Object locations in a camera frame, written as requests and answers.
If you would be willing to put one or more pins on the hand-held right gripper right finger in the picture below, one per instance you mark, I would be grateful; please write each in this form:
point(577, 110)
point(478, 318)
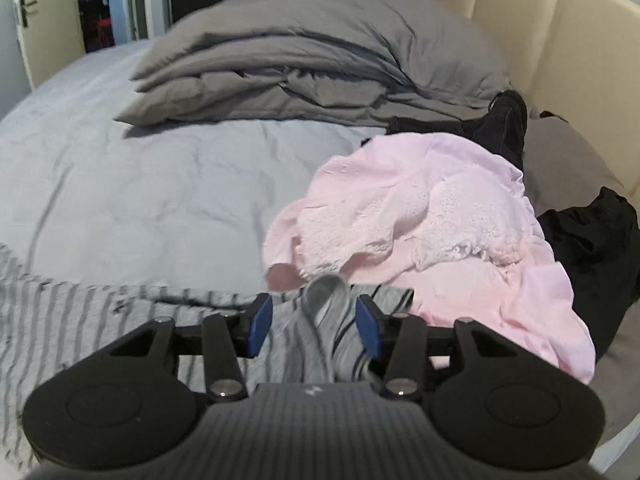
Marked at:
point(369, 327)

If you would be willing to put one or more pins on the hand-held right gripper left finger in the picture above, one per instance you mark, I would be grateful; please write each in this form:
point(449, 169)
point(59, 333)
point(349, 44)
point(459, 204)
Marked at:
point(261, 321)

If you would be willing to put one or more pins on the grey striped shirt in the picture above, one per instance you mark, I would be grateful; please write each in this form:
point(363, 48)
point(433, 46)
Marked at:
point(45, 320)

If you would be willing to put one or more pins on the pink lace garment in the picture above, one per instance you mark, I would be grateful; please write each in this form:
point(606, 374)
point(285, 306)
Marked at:
point(425, 240)

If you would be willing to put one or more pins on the bed with grey sheet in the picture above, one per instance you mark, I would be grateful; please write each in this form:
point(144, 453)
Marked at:
point(150, 185)

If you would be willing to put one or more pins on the black velvet garment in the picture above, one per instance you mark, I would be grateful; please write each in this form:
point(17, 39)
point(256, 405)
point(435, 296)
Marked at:
point(590, 255)

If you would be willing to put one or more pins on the grey pillow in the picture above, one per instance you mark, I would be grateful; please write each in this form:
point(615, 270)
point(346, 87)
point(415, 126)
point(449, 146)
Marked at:
point(565, 170)

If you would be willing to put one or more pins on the folded grey duvet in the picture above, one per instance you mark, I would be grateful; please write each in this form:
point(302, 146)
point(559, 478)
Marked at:
point(310, 70)

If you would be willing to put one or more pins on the cream padded headboard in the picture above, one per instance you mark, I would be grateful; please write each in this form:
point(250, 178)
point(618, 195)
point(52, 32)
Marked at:
point(560, 35)

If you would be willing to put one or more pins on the cream door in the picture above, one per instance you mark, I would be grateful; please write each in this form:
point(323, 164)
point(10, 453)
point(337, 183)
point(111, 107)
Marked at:
point(47, 20)

